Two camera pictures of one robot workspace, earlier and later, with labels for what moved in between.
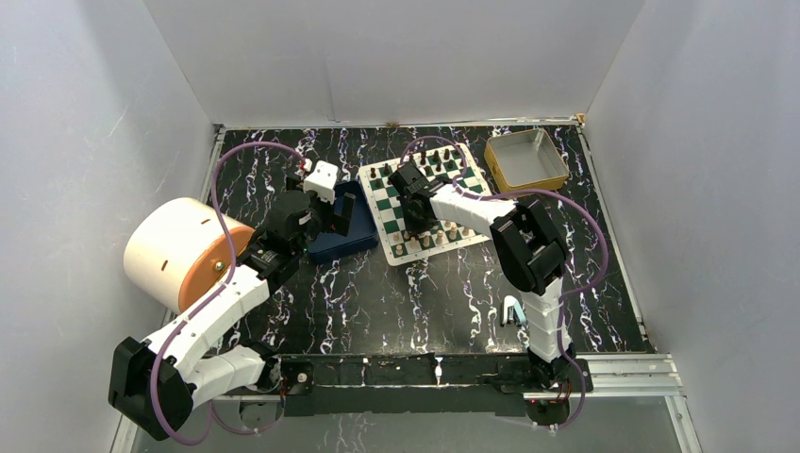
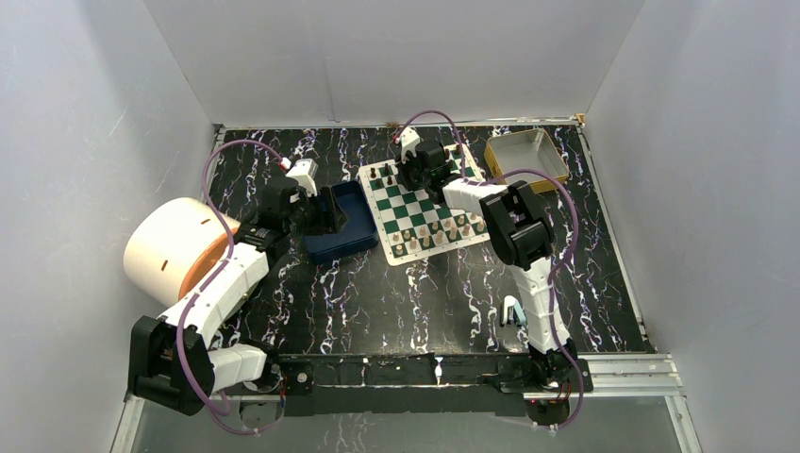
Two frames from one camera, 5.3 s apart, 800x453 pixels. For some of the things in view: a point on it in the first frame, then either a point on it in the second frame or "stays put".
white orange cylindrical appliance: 176,252 stays put
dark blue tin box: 362,233 stays put
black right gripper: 411,226 to 403,168
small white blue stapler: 512,311 stays put
